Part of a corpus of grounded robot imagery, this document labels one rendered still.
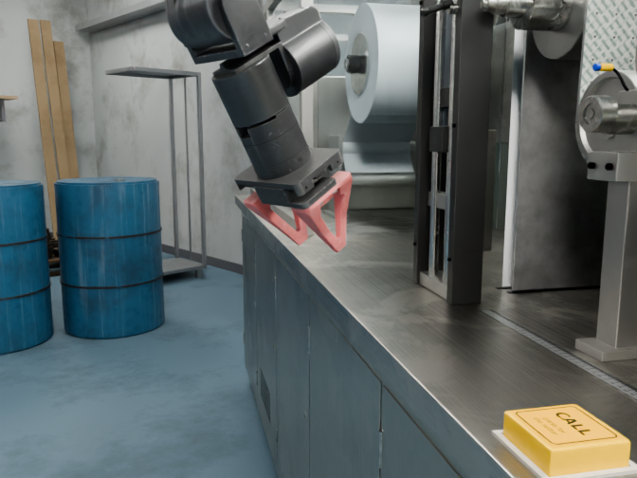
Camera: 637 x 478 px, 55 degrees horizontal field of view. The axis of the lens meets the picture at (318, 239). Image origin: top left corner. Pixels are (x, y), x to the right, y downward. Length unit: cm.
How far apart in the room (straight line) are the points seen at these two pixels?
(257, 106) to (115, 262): 316
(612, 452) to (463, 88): 56
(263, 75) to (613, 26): 54
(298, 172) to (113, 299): 319
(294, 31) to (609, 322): 49
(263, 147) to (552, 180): 61
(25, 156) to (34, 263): 394
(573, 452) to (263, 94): 38
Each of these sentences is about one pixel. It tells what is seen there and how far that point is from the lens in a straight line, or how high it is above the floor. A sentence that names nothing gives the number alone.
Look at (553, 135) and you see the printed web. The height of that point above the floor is 116.
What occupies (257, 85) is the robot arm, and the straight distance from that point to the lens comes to 56.
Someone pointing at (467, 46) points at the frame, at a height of 128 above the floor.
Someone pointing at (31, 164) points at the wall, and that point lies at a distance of 760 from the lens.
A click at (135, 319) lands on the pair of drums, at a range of 379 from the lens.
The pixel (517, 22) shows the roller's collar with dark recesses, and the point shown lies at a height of 131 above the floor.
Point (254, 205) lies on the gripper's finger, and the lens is 63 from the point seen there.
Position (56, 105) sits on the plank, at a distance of 724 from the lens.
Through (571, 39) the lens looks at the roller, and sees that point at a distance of 96.
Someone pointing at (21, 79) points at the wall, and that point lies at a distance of 761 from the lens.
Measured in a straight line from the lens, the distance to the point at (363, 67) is 162.
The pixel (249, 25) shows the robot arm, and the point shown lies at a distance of 55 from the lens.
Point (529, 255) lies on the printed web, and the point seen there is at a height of 96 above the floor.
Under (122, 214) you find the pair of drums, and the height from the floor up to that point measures 72.
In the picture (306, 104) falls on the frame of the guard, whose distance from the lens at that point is 156.
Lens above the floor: 115
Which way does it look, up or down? 9 degrees down
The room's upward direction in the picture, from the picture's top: straight up
